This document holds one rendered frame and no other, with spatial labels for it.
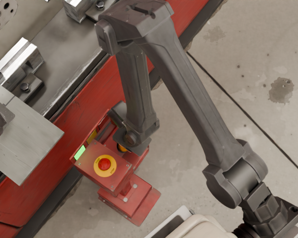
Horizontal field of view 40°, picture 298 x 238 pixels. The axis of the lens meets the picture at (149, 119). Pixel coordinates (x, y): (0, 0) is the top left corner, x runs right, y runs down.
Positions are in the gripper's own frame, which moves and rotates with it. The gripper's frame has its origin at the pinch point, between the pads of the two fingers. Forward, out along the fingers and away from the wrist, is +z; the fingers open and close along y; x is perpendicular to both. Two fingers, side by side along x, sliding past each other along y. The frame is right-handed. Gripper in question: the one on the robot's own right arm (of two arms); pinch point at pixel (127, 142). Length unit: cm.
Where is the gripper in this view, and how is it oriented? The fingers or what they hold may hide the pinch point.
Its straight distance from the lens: 130.6
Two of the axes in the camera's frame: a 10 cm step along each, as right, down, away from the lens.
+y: -8.1, -5.9, -0.5
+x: -5.5, 7.8, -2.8
